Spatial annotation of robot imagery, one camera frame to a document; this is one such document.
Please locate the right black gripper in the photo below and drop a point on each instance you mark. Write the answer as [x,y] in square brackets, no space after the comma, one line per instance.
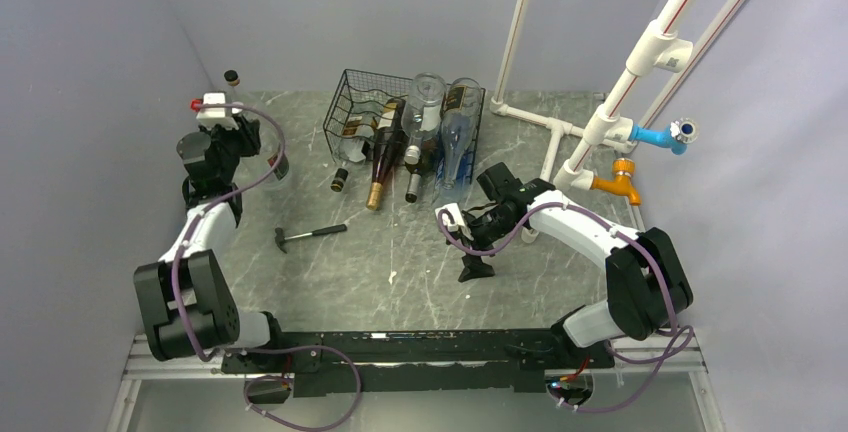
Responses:
[475,268]

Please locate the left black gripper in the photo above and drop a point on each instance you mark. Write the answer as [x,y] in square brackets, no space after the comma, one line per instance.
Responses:
[247,134]

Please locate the clear bottle silver cap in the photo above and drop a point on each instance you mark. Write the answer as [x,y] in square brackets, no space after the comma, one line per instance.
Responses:
[270,159]

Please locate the clear bottle blue medallion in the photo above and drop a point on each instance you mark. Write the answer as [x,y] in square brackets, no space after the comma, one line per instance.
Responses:
[239,93]

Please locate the clear bottle dark neck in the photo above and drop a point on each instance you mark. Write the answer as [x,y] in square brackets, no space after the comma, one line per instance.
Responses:
[422,113]

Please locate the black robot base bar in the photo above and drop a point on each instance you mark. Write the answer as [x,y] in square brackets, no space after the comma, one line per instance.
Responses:
[323,363]

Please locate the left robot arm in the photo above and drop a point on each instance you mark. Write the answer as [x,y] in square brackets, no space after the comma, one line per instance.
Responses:
[185,304]

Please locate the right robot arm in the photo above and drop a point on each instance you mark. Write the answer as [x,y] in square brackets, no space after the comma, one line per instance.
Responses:
[646,286]

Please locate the lower bottle black gold cap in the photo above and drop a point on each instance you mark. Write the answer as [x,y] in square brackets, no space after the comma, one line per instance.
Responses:
[354,146]

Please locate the lower bottle silver cap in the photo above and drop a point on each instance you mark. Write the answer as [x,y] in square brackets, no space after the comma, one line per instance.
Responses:
[419,161]

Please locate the dark wine bottle gold cap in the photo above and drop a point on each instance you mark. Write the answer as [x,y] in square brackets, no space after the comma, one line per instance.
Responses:
[388,143]

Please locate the blue tinted clear bottle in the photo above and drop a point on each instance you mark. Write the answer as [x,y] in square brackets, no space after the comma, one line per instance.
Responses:
[457,130]

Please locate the small black hammer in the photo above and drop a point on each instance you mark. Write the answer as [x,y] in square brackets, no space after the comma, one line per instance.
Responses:
[281,238]

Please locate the orange faucet tap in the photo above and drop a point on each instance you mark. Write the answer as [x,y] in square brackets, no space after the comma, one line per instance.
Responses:
[621,184]

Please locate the blue faucet tap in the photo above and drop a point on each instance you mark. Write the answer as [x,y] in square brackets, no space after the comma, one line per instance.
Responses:
[676,137]

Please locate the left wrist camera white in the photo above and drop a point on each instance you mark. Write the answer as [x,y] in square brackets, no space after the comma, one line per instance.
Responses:
[211,111]

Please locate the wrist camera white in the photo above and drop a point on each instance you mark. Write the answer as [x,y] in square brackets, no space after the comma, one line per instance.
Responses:
[211,111]
[452,222]

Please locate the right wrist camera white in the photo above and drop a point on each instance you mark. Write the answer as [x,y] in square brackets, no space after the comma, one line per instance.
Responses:
[452,222]

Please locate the black wire wine rack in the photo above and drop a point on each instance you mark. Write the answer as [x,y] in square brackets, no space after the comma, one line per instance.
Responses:
[361,92]

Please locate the white pvc pipe frame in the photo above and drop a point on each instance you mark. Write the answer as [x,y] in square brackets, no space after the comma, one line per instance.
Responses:
[570,51]

